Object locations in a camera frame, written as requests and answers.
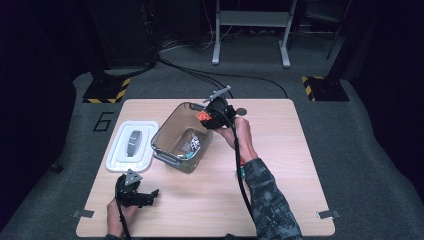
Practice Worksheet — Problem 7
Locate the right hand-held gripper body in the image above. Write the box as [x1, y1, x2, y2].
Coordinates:
[203, 85, 238, 130]

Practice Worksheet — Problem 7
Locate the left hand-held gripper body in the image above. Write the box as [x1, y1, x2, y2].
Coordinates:
[114, 168, 152, 208]

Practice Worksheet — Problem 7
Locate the square salmon building block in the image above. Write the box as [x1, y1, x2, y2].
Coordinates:
[196, 111, 213, 123]

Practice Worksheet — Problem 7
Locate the white toy car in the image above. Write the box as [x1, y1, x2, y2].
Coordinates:
[189, 136, 202, 153]

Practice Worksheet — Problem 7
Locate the transparent grey storage bin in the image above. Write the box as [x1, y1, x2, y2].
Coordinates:
[150, 101, 220, 174]

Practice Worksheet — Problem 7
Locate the white bin lid grey handle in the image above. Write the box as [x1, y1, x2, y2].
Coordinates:
[105, 119, 160, 173]

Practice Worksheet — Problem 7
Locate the person's left hand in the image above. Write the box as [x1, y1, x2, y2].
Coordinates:
[107, 198, 139, 236]

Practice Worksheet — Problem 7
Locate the person's right hand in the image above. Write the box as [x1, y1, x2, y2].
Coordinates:
[213, 117, 259, 165]

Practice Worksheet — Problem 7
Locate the grey tape strip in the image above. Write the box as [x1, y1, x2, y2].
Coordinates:
[72, 209, 95, 219]
[317, 209, 341, 220]

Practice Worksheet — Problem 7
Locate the black equipment rack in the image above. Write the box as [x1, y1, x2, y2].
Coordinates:
[84, 0, 158, 68]

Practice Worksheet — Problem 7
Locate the left hand-held gripper cable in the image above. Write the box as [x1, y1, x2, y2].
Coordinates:
[114, 196, 132, 240]

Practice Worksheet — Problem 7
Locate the hand-held gripper cable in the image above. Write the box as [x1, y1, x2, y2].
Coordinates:
[213, 106, 259, 231]
[114, 196, 132, 240]

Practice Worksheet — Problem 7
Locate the black floor cable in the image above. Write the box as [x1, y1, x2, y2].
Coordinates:
[159, 59, 235, 100]
[196, 70, 289, 99]
[157, 57, 221, 93]

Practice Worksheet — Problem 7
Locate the right hand-held gripper cable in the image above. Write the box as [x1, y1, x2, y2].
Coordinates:
[213, 106, 259, 231]

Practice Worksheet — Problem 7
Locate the tangle of pale cables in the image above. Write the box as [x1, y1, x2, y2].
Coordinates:
[159, 31, 234, 52]

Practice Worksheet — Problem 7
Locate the white metal stand frame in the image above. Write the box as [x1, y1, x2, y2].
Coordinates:
[211, 0, 298, 69]

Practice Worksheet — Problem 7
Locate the black base plate striped edge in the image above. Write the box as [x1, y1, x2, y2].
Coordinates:
[82, 78, 132, 104]
[301, 75, 350, 102]

